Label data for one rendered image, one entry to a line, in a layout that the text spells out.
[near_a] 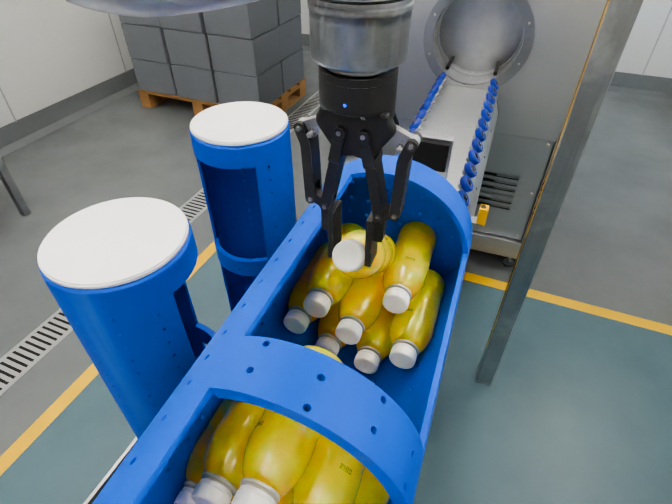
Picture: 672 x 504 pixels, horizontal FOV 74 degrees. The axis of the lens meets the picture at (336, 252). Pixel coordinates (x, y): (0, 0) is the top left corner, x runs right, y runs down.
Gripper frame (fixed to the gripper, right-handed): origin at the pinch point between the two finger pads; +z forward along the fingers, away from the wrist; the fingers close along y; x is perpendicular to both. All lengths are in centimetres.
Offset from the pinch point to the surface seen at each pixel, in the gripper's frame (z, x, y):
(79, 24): 60, -256, 318
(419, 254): 12.4, -13.9, -6.7
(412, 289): 14.1, -7.6, -7.2
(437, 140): 17, -63, -1
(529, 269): 61, -76, -34
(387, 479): 7.8, 23.2, -11.3
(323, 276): 12.0, -3.5, 5.5
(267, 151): 25, -57, 43
